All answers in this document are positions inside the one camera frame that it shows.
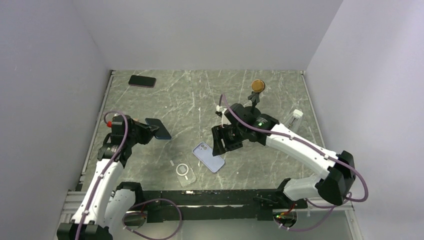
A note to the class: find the clear phone case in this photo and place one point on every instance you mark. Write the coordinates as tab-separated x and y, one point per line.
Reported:
182	170

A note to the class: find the black base bar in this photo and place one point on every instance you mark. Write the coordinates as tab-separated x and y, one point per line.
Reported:
172	205

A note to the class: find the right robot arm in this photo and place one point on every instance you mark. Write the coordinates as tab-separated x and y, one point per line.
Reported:
333	172

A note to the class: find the dark phone purple edge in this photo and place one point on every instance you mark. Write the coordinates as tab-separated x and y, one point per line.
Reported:
142	81

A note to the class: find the black microphone stand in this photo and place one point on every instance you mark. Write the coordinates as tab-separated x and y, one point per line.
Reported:
255	99

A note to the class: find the blue phone black screen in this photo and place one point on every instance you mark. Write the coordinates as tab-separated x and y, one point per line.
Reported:
162	133

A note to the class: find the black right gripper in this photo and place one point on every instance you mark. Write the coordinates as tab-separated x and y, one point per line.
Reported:
218	133

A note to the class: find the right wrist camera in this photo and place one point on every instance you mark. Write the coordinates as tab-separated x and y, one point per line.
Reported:
220	111

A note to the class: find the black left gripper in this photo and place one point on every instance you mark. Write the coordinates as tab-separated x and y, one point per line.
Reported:
148	131

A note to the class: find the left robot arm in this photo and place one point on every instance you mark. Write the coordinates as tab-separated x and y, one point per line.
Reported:
105	203

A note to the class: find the gold microphone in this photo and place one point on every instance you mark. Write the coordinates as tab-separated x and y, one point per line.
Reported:
258	86

